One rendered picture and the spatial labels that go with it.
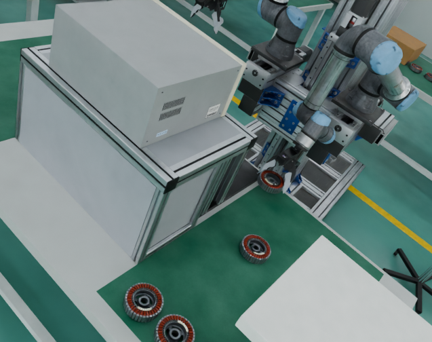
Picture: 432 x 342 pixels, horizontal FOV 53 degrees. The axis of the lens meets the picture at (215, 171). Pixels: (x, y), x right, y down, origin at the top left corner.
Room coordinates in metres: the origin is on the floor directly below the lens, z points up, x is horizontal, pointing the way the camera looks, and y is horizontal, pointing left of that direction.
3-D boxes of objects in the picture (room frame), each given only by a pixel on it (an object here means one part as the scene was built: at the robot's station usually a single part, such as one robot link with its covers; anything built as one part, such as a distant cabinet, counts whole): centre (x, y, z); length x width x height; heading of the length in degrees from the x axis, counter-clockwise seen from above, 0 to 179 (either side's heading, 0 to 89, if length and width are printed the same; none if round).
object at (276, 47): (2.24, -0.04, 1.09); 0.15 x 0.15 x 0.10
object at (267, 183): (1.47, -0.23, 0.82); 0.11 x 0.11 x 0.04
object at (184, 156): (1.20, 0.32, 1.09); 0.68 x 0.44 x 0.05; 65
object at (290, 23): (2.24, -0.03, 1.20); 0.13 x 0.12 x 0.14; 62
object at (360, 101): (2.07, -0.51, 1.09); 0.15 x 0.15 x 0.10
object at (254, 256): (1.12, -0.25, 0.77); 0.11 x 0.11 x 0.04
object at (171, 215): (0.99, 0.06, 0.91); 0.28 x 0.03 x 0.32; 155
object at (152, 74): (1.21, 0.33, 1.22); 0.44 x 0.39 x 0.20; 65
